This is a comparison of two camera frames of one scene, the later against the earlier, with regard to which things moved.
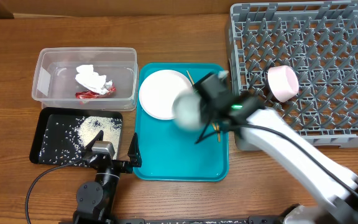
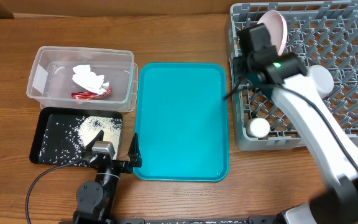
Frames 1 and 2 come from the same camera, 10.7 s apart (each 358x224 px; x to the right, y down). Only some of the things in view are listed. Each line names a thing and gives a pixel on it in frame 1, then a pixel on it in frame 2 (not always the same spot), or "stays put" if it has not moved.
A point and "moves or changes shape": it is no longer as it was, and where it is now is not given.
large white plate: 158,91 → 277,23
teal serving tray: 169,152 stays put
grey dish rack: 332,47 stays put
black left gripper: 134,155 stays put
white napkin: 93,81 stays put
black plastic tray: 61,134 stays put
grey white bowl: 186,109 → 322,79
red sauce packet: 92,94 moves or changes shape
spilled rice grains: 63,143 stays put
